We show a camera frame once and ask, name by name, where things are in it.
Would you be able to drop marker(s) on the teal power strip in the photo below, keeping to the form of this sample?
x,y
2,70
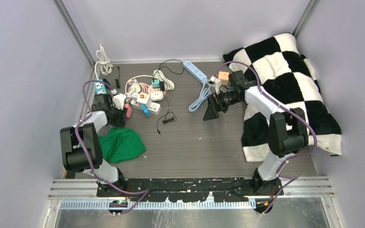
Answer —
x,y
100,87

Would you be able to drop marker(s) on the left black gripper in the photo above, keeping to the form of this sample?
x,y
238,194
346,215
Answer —
x,y
122,113

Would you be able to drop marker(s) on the orange cube adapter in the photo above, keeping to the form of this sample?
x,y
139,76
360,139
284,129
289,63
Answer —
x,y
223,77

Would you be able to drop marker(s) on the black white checkered blanket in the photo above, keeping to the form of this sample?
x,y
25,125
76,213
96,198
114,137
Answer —
x,y
289,77

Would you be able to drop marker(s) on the blue small adapter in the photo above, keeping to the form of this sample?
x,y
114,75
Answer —
x,y
145,110

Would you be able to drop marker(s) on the white cube socket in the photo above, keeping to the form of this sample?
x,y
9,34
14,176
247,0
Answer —
x,y
144,99

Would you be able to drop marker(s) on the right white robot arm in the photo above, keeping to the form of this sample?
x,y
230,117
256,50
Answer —
x,y
287,130

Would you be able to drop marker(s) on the teal small plug adapter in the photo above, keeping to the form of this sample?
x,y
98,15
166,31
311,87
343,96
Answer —
x,y
155,83

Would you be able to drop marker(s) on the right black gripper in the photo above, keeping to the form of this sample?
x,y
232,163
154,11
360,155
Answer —
x,y
217,104

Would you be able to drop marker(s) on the white multi-port charger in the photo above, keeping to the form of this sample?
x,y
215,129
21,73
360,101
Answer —
x,y
154,108

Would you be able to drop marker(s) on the green cloth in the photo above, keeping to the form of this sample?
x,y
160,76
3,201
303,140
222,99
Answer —
x,y
121,144

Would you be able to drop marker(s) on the light blue power strip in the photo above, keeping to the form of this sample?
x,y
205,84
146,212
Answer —
x,y
195,71

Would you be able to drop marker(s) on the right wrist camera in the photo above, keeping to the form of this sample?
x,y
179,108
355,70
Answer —
x,y
216,83

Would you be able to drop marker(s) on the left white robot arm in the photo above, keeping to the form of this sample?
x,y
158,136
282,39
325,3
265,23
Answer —
x,y
80,146

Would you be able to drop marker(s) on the pink plug adapter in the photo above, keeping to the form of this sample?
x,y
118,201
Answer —
x,y
128,109

